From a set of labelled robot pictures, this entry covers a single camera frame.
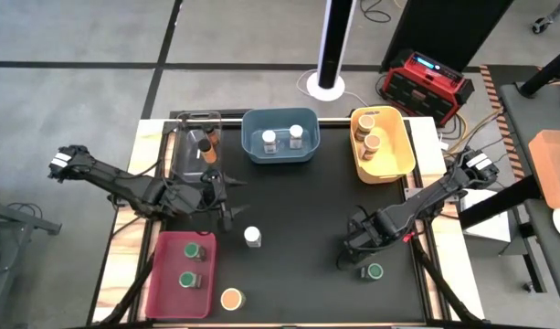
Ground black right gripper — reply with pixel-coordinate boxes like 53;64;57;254
342;210;393;266

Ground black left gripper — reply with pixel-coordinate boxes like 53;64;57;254
195;171;252;232

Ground white-lid bagel seasoning jar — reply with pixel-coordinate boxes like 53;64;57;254
243;226;263;249
260;129;279;155
288;123;305;151

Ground orange black-lid spice bottle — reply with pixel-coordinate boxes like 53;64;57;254
196;138;218;165

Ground green-lid spice jar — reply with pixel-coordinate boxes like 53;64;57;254
360;262;385;282
183;240;208;262
177;271;203;290

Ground tan-lid spice jar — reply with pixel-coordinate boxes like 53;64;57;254
354;113;376;143
361;133;382;162
219;287;247;313

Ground clear plastic bin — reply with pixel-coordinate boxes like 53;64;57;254
172;111;224;184

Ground blue plastic bin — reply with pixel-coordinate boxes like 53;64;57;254
240;107;321;165

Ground yellow plastic bin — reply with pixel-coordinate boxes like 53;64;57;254
349;105;417;185

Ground red plastic bin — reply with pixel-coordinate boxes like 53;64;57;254
144;230;218;320

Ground white box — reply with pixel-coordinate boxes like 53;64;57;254
460;185;512;257

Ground red portable power station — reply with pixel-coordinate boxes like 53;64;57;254
379;49;475;128

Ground grey equipment stand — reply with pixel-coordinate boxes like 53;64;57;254
0;182;64;329

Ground grey side table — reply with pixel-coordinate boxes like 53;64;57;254
457;81;560;316

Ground orange translucent bin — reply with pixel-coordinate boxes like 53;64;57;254
528;129;560;210

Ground black partition panel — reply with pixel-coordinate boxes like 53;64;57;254
380;0;516;73

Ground chair leg with caster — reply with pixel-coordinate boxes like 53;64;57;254
531;0;560;36

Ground black aluminium table frame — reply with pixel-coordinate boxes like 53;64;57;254
85;109;486;329

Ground silver rail bar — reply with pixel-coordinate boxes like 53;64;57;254
169;116;438;125

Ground white fan cable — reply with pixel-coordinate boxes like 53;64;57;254
295;68;371;107

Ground yellow power cable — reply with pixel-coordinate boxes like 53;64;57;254
437;107;507;159

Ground black floor cable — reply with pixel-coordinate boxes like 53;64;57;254
359;0;395;24

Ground black post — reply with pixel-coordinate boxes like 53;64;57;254
519;43;560;100

